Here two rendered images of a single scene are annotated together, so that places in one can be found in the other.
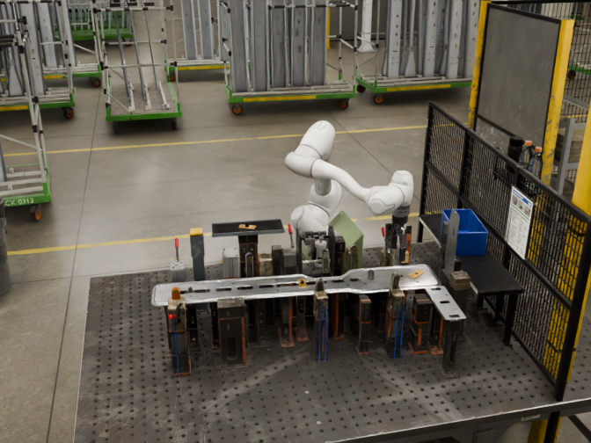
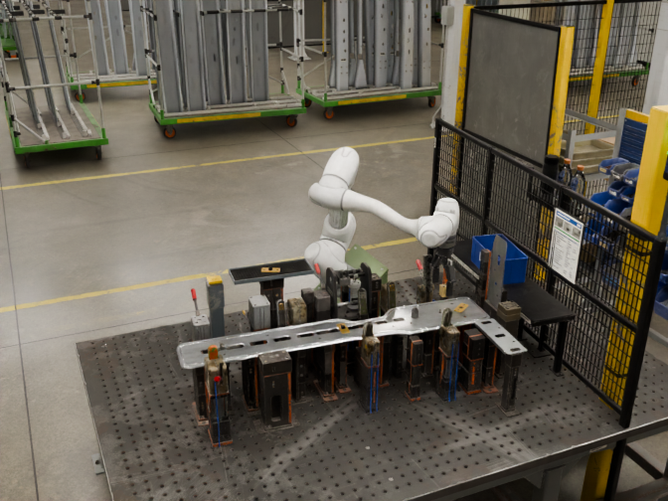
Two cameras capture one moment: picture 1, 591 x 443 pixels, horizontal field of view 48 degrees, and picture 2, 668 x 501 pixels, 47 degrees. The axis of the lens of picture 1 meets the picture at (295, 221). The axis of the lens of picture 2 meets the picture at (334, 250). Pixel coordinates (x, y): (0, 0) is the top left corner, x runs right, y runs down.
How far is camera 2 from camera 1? 0.55 m
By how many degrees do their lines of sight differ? 10
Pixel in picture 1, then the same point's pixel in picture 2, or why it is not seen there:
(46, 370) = (18, 458)
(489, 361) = (546, 394)
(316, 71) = (257, 84)
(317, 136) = (343, 164)
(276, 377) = (329, 435)
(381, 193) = (432, 224)
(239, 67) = (169, 83)
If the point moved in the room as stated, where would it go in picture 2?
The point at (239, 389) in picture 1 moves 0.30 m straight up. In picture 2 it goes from (293, 453) to (292, 390)
